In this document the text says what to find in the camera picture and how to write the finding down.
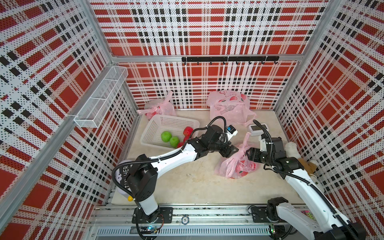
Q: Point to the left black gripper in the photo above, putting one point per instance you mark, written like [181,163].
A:
[226,150]

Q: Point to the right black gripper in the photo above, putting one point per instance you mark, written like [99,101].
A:
[253,154]

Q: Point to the pink plastic bag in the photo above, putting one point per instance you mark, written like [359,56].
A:
[232,105]
[159,107]
[238,165]

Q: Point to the green apple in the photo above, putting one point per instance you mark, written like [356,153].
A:
[165,136]
[174,142]

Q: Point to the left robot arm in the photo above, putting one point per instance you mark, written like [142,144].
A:
[156,167]

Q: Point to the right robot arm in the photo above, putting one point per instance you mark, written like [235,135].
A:
[328,222]

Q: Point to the white digital clock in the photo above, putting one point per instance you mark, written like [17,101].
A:
[255,130]

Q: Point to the white plush teddy bear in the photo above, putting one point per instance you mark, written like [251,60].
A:
[310,166]

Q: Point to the pink toy car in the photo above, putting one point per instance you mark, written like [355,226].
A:
[308,214]

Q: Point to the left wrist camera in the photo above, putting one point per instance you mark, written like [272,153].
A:
[231,132]

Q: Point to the black hook rail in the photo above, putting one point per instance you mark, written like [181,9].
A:
[261,59]

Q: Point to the white wire wall shelf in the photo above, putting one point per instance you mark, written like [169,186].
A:
[93,112]

